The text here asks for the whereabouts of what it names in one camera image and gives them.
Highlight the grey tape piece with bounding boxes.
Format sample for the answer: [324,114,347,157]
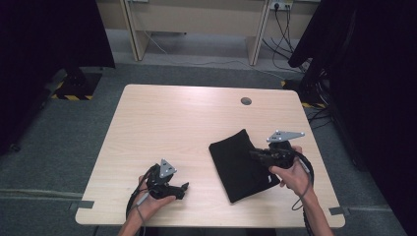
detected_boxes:
[68,200,95,211]
[328,206,350,216]

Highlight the black curtain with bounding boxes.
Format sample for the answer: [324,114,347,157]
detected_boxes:
[0,0,116,155]
[288,0,417,236]

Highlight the black stand base hazard tape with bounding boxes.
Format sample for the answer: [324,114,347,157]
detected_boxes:
[280,78,328,109]
[50,67,103,101]

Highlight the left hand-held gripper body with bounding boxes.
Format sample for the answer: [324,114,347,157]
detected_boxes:
[146,158,180,201]

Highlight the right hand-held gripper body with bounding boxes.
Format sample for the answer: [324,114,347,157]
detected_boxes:
[265,130,306,170]

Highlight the thin grey cord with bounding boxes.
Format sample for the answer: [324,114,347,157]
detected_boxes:
[290,170,313,211]
[136,203,147,236]

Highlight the white wall outlet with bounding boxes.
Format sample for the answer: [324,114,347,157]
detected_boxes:
[268,0,294,11]

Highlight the grey floor cable cover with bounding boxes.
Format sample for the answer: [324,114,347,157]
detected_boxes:
[0,188,84,200]

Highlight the black pants with white stripes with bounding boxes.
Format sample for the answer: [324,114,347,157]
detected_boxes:
[208,128,282,205]

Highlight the beige desk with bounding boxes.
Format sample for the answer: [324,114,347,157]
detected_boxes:
[94,0,323,67]

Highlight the black power cables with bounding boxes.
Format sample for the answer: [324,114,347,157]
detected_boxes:
[262,4,313,74]

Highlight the person's right hand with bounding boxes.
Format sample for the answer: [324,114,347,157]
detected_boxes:
[268,146,316,200]

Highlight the person's left hand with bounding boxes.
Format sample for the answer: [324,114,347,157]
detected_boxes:
[131,175,177,221]

